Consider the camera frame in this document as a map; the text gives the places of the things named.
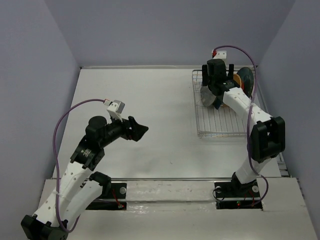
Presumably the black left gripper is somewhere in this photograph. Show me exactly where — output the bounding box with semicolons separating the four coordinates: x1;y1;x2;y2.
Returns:
99;112;149;148

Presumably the grey reindeer pattern plate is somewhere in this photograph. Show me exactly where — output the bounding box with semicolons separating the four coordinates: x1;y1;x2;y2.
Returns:
200;86;216;107

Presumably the teal glazed ceramic plate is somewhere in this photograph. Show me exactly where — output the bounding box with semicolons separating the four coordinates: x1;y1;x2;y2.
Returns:
236;67;254;98

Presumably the dark blue patterned plate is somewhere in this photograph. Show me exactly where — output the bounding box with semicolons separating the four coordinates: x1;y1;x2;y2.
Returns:
212;98;223;110

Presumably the woven bamboo round plate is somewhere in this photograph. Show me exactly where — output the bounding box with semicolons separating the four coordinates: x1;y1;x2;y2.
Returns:
233;73;242;88

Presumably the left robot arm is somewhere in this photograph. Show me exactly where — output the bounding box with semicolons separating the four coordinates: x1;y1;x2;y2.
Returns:
21;116;149;240

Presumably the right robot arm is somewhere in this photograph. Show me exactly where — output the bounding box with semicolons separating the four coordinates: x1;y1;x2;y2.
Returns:
200;58;286;196

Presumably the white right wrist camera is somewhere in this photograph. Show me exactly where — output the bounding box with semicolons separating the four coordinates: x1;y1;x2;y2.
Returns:
212;50;227;61

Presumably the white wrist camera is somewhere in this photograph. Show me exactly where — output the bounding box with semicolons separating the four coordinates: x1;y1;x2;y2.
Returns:
107;100;125;122
212;50;227;61

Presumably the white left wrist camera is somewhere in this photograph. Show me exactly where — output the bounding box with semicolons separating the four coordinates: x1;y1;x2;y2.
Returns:
107;100;125;122

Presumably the metal wire dish rack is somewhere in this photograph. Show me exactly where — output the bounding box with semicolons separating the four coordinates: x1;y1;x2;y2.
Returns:
191;69;247;140

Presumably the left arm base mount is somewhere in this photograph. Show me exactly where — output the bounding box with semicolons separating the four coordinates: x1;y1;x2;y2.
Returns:
86;182;127;211

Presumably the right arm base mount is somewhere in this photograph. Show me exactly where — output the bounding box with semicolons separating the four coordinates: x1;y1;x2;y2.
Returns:
212;181;263;210

